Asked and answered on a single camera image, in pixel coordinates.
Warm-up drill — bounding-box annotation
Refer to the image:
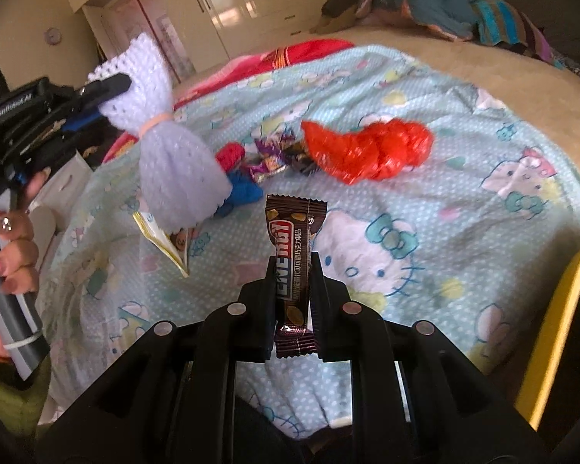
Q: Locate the gold foil snack wrapper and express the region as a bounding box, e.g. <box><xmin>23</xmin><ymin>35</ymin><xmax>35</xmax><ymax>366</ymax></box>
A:
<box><xmin>132</xmin><ymin>212</ymin><xmax>194</xmax><ymax>278</ymax></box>

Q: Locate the brown chocolate bar wrapper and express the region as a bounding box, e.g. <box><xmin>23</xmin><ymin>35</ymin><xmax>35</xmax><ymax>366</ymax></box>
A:
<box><xmin>265</xmin><ymin>195</ymin><xmax>328</xmax><ymax>358</ymax></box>

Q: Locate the purple candy wrapper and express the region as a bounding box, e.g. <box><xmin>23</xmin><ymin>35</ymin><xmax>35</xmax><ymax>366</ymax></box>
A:
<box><xmin>241</xmin><ymin>129</ymin><xmax>319</xmax><ymax>183</ymax></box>

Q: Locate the red plastic bag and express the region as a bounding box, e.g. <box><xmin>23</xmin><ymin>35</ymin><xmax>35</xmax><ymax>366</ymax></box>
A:
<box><xmin>302</xmin><ymin>118</ymin><xmax>435</xmax><ymax>186</ymax></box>

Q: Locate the green sleeve forearm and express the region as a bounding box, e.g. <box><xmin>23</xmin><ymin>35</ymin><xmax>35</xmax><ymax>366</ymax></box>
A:
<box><xmin>0</xmin><ymin>356</ymin><xmax>51</xmax><ymax>444</ymax></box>

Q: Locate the yellow rimmed trash bin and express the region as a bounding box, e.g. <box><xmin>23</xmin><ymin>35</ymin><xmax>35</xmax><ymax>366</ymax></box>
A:
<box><xmin>514</xmin><ymin>251</ymin><xmax>580</xmax><ymax>430</ymax></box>

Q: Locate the person's left hand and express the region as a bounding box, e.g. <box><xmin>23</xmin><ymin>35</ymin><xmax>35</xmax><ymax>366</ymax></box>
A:
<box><xmin>0</xmin><ymin>168</ymin><xmax>51</xmax><ymax>365</ymax></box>

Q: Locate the pink sliding door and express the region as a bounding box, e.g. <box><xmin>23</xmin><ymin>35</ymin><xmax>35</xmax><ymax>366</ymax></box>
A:
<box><xmin>114</xmin><ymin>0</ymin><xmax>196</xmax><ymax>85</ymax></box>

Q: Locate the light blue Hello Kitty blanket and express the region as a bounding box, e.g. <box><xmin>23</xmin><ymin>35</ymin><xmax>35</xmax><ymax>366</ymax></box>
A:
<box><xmin>40</xmin><ymin>44</ymin><xmax>580</xmax><ymax>441</ymax></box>

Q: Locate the red blanket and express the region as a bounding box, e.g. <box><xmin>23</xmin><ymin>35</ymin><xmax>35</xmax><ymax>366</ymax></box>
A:
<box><xmin>88</xmin><ymin>34</ymin><xmax>353</xmax><ymax>174</ymax></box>

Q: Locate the brown garment on bed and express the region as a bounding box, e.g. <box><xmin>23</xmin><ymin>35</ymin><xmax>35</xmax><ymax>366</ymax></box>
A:
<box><xmin>310</xmin><ymin>0</ymin><xmax>359</xmax><ymax>35</ymax></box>

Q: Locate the beige bed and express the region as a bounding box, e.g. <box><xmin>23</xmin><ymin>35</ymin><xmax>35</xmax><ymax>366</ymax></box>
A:
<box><xmin>170</xmin><ymin>23</ymin><xmax>580</xmax><ymax>233</ymax></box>

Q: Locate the striped blue purple blanket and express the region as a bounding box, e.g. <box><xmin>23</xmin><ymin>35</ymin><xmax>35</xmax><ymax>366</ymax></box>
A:
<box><xmin>469</xmin><ymin>0</ymin><xmax>561</xmax><ymax>67</ymax></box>

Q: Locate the teal floral quilt pile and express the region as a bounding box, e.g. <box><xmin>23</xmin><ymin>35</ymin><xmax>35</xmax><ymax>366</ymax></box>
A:
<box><xmin>355</xmin><ymin>0</ymin><xmax>478</xmax><ymax>41</ymax></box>

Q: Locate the round wall clock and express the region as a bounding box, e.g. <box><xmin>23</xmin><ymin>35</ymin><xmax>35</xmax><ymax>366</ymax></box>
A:
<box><xmin>44</xmin><ymin>27</ymin><xmax>63</xmax><ymax>46</ymax></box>

